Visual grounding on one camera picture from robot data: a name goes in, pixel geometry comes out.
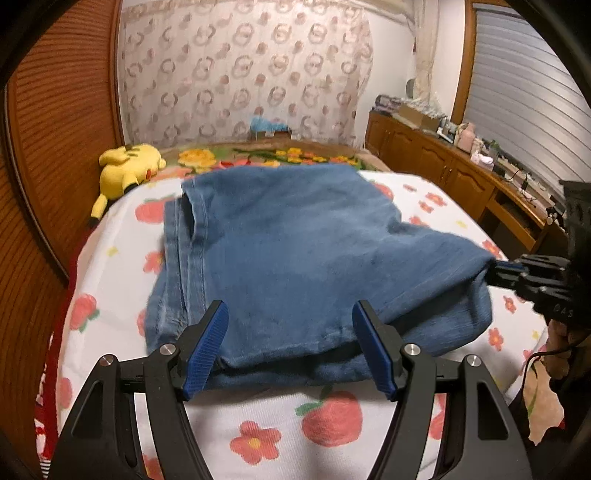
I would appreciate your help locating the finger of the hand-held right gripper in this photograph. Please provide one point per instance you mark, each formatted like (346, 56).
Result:
(521, 272)

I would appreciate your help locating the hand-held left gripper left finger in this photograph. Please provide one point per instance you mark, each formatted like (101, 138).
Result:
(207, 350)

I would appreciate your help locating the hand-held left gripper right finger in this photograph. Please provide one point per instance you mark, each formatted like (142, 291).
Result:
(376, 351)

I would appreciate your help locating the blue denim pants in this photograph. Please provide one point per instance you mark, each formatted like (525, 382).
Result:
(300, 249)

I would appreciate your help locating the person's right hand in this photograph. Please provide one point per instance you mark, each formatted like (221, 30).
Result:
(556, 350)

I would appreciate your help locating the white floral bedsheet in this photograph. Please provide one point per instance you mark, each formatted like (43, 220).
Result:
(277, 429)

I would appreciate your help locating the white tissue box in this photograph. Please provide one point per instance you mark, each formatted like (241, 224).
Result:
(487, 160)

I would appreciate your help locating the grey window roller shutter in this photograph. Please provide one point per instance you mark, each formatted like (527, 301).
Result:
(531, 92)

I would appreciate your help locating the pink bottle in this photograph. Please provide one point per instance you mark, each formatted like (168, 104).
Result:
(464, 136)

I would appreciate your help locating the wooden sideboard cabinet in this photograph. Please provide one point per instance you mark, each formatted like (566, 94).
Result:
(415, 152)

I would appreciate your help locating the flat cardboard box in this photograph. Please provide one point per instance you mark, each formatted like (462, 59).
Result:
(418, 117)

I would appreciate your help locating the yellow plush toy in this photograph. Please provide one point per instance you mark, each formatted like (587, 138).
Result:
(129, 168)

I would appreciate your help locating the tied beige curtain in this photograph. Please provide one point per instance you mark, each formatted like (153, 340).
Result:
(425, 55)

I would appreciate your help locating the blue item in cardboard box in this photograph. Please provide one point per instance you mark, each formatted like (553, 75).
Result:
(268, 127)

